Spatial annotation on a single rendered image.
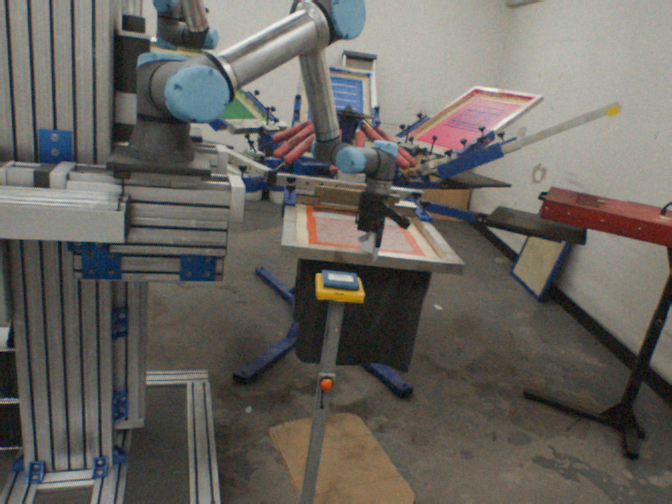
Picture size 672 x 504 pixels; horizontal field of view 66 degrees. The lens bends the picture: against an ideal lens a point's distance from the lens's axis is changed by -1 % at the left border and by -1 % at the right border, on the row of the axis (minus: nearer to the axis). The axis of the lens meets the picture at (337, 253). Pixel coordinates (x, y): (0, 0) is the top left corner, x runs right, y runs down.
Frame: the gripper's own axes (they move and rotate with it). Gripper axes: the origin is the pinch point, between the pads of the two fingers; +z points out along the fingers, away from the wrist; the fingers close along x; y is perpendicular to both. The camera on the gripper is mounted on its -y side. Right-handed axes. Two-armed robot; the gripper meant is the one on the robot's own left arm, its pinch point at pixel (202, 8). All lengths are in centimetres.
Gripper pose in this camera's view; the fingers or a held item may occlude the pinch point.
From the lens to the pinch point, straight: 237.8
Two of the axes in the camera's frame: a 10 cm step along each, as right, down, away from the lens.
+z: 1.4, -3.0, 9.4
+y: -2.7, 9.1, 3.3
